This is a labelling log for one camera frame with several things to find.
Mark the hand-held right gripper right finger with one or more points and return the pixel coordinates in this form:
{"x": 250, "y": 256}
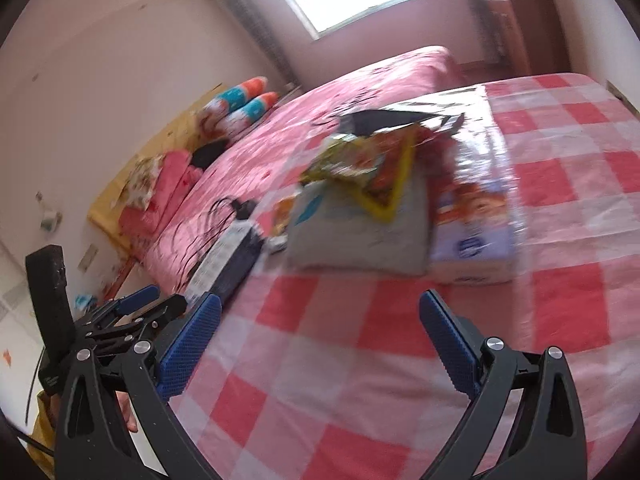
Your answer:
{"x": 450, "y": 345}

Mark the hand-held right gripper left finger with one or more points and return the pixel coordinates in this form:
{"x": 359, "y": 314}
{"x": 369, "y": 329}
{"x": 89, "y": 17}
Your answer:
{"x": 190, "y": 345}

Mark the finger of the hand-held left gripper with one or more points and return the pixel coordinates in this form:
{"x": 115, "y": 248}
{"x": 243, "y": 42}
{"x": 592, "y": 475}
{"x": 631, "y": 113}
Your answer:
{"x": 165, "y": 308}
{"x": 140, "y": 296}

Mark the grey wet wipes pack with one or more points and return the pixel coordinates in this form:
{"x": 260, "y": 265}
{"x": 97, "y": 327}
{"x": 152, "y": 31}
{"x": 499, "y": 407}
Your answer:
{"x": 360, "y": 240}

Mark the yellow snack packet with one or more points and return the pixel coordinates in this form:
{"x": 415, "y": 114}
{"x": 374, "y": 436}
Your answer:
{"x": 350, "y": 160}

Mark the person's left hand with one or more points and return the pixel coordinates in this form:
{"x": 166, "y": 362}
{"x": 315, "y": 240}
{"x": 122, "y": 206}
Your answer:
{"x": 127, "y": 412}

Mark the white sliding door closet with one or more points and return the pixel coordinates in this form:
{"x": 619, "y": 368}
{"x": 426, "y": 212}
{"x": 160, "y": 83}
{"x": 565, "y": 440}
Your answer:
{"x": 15, "y": 325}

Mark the red white checkered tablecloth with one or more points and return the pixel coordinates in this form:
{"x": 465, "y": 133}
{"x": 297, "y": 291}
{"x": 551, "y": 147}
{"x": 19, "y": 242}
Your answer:
{"x": 400, "y": 375}

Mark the white power strip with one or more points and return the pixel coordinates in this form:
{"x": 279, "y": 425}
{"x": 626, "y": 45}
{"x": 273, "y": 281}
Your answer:
{"x": 217, "y": 260}

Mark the orange bear sticker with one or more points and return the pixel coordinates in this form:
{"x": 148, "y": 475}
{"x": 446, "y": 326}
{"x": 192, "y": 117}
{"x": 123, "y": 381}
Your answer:
{"x": 7, "y": 358}

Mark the black power adapter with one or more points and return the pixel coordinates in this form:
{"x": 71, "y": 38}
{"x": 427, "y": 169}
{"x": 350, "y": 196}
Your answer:
{"x": 240, "y": 270}

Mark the folded pink blanket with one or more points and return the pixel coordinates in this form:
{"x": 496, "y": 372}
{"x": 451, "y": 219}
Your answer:
{"x": 170, "y": 185}

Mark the floral pillow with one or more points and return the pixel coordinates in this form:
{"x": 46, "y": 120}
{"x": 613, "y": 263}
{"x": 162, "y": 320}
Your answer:
{"x": 142, "y": 180}

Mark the large printed plastic package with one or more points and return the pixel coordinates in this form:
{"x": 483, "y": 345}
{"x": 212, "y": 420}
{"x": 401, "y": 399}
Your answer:
{"x": 475, "y": 220}

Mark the black charger plug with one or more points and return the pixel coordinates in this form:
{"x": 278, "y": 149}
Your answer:
{"x": 245, "y": 209}

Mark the yellow padded headboard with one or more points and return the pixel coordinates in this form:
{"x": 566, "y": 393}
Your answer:
{"x": 150, "y": 145}

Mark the black cloth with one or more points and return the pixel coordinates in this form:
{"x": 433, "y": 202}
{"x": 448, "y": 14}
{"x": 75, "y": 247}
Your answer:
{"x": 210, "y": 154}

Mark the colourful cartoon bolster pillow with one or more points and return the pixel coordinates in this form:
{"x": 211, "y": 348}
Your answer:
{"x": 235, "y": 97}
{"x": 252, "y": 112}

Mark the bed with pink cover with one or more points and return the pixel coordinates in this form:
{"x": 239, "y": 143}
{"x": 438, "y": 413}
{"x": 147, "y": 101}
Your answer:
{"x": 300, "y": 125}

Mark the black snack wrapper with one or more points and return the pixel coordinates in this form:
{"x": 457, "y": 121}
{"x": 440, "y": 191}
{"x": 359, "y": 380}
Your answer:
{"x": 380, "y": 119}

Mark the white standing air conditioner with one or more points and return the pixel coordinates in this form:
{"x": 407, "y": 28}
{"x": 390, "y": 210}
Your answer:
{"x": 255, "y": 30}

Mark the brown wooden wardrobe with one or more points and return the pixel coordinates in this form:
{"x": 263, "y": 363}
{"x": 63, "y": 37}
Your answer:
{"x": 505, "y": 15}

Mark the wall socket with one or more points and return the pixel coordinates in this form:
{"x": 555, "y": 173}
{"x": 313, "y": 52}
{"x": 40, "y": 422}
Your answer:
{"x": 88, "y": 256}

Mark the small wall-hung pouch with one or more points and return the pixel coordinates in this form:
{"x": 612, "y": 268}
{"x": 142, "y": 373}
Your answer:
{"x": 50, "y": 215}

